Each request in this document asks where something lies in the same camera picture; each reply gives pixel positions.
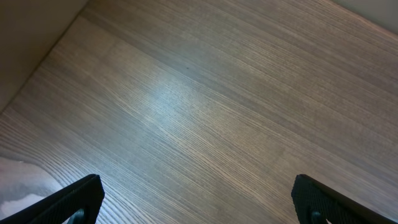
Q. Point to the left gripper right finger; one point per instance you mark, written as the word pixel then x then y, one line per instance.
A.
pixel 315 203

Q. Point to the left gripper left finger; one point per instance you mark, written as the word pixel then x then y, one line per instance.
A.
pixel 80 202

